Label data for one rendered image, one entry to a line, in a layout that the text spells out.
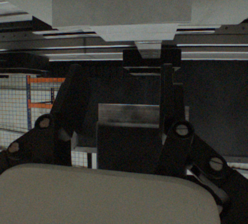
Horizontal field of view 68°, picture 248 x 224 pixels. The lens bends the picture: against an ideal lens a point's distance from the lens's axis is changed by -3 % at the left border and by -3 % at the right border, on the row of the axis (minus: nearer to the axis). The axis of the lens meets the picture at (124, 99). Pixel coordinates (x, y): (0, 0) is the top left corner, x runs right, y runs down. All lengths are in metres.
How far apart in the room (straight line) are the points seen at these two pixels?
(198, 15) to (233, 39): 0.31
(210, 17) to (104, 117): 0.14
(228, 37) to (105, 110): 0.34
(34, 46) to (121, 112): 0.38
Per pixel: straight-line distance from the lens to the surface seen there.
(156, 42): 0.25
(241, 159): 0.82
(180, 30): 0.22
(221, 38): 0.47
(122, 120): 0.21
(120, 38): 0.24
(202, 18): 0.18
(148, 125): 0.20
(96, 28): 0.20
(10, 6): 0.27
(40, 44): 0.54
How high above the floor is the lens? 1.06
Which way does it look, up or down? 5 degrees up
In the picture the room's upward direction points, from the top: 179 degrees counter-clockwise
